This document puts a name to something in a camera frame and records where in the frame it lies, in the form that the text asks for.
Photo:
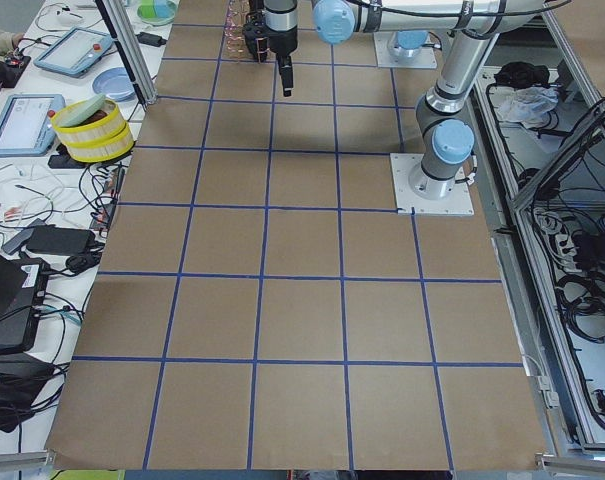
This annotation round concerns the blue teach pendant near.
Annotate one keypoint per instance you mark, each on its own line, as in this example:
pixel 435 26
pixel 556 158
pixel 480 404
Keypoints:
pixel 25 125

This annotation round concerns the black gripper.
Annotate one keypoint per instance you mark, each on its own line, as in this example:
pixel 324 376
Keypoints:
pixel 283 45

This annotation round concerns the copper wire wine rack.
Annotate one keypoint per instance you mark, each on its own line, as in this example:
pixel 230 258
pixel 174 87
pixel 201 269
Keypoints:
pixel 235 19

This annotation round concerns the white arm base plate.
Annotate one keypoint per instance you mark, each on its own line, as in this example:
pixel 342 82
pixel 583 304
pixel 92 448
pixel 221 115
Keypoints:
pixel 417 194
pixel 408 49

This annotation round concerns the aluminium frame post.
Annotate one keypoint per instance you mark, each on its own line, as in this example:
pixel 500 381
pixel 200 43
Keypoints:
pixel 114 15

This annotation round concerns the yellow bamboo steamer basket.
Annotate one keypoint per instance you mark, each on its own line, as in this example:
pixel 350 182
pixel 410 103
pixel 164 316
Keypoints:
pixel 93 130

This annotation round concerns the blue plate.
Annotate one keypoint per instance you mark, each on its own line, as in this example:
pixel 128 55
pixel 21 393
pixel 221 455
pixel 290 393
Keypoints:
pixel 114 84

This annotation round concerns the green bowl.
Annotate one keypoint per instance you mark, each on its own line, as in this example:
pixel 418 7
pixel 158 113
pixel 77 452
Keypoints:
pixel 156 12

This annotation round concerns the crumpled white cloth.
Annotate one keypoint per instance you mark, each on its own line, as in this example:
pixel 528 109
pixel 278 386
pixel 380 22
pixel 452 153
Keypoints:
pixel 530 107

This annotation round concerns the blue teach pendant far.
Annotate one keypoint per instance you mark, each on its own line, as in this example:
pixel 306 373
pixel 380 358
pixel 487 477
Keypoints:
pixel 75 52

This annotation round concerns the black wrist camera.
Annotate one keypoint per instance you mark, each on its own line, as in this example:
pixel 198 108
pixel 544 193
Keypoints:
pixel 253 27

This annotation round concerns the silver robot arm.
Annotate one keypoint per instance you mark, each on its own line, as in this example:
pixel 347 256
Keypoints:
pixel 477 24
pixel 282 15

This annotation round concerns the blue teach pendant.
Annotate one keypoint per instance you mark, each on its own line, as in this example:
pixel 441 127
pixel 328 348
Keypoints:
pixel 25 125
pixel 75 52

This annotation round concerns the black power brick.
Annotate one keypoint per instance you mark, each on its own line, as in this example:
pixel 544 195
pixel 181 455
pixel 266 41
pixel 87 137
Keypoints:
pixel 59 241

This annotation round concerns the black laptop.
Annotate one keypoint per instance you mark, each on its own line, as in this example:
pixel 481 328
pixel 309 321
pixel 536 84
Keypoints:
pixel 23 284

